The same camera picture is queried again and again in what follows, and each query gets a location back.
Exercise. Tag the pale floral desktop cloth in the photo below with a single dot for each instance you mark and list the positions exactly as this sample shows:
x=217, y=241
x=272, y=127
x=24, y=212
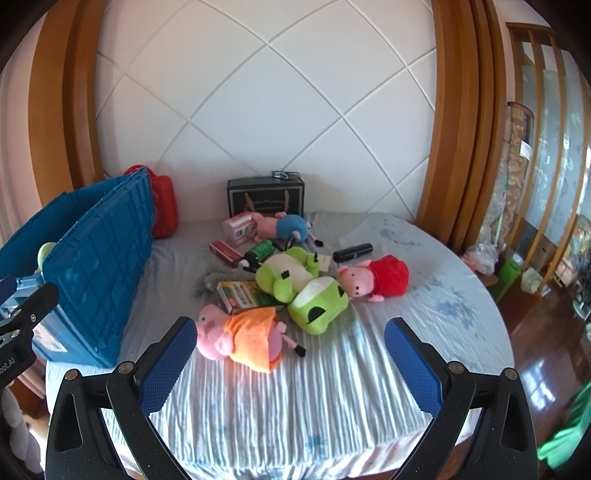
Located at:
x=323, y=392

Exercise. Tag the green frog plush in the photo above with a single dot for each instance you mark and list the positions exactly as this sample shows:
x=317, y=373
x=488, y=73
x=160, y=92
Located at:
x=318, y=309

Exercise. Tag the blue plastic crate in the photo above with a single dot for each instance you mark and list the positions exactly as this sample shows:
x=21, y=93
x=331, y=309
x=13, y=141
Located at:
x=92, y=258

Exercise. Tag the white card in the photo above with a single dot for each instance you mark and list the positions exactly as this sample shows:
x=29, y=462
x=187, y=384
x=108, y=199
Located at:
x=324, y=264

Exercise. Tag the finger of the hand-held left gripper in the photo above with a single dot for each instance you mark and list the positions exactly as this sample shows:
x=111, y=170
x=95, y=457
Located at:
x=6, y=286
x=41, y=297

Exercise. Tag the red plastic case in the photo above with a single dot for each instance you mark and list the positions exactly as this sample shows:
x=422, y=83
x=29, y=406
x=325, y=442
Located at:
x=164, y=207

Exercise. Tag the green white box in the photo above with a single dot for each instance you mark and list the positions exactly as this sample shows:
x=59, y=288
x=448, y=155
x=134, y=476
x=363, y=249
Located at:
x=240, y=295

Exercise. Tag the black gift box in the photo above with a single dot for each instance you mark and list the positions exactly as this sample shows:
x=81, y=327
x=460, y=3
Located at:
x=268, y=196

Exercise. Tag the red box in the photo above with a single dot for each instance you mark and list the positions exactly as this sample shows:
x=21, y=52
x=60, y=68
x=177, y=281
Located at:
x=224, y=251

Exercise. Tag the green cloth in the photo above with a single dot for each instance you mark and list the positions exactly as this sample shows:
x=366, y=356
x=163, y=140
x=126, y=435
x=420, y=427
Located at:
x=568, y=438

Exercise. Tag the green black bottle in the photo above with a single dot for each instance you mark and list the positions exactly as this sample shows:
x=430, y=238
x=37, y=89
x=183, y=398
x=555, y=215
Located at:
x=261, y=251

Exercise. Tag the small pink box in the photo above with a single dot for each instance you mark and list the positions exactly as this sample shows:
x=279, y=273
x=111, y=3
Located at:
x=238, y=228

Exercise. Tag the rolled patterned carpet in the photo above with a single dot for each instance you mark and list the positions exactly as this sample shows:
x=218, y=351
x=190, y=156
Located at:
x=512, y=175

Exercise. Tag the blue dress pig plush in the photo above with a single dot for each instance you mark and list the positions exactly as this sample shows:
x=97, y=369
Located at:
x=288, y=225

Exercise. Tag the orange dress pig plush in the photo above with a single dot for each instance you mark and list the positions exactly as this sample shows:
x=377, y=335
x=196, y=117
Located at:
x=249, y=337

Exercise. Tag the clear plastic bag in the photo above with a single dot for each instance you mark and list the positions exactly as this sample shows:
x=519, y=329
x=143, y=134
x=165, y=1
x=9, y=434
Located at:
x=480, y=258

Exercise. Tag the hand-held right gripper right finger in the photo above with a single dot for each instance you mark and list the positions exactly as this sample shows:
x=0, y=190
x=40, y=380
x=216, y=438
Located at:
x=413, y=364

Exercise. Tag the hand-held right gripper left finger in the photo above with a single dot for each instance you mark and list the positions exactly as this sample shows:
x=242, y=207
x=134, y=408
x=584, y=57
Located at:
x=168, y=364

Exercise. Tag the metal clip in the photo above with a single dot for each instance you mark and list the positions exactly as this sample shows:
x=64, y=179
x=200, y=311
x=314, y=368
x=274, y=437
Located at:
x=285, y=175

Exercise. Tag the black cylinder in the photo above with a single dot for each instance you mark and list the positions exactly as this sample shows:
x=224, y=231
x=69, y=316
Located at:
x=353, y=252

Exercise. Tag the wooden wall trim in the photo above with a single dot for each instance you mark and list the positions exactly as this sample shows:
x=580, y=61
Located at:
x=69, y=115
x=461, y=115

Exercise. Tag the red dress pig plush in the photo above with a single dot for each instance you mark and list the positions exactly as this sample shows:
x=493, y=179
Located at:
x=388, y=277

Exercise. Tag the pink curtain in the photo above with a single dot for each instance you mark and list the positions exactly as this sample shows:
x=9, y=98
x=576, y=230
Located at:
x=14, y=184

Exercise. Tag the glass panel partition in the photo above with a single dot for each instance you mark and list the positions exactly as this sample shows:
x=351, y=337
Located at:
x=554, y=161

